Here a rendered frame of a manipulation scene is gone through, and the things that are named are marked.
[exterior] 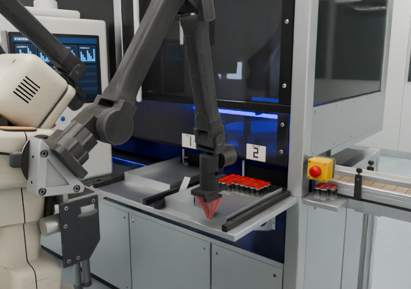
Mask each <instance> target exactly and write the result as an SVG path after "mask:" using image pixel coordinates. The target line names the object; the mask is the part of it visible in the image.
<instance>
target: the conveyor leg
mask: <svg viewBox="0 0 411 289"><path fill-rule="evenodd" d="M354 211H356V212H361V213H363V223H362V231H361V245H360V260H359V268H358V282H357V289H371V286H372V273H373V265H374V252H375V244H376V231H377V218H378V217H381V216H379V215H376V214H371V213H368V212H363V211H358V210H354Z"/></svg>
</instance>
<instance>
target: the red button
mask: <svg viewBox="0 0 411 289"><path fill-rule="evenodd" d="M321 173H322V172H321V169H320V168H319V167H318V166H313V167H311V168H310V169H309V174H310V176H311V177H313V178H318V177H319V176H320V175H321Z"/></svg>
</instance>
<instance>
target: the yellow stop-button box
mask: <svg viewBox="0 0 411 289"><path fill-rule="evenodd" d="M313 166H318V167H319V168H320V169H321V172H322V173H321V175H320V176H319V177H318V178H313V177H311V176H310V174H309V169H310V168H311V167H313ZM334 175H335V159H334V158H330V157H323V156H314V157H312V158H310V159H308V175H307V178H308V179H312V180H316V181H322V182H327V181H329V180H331V179H333V178H334Z"/></svg>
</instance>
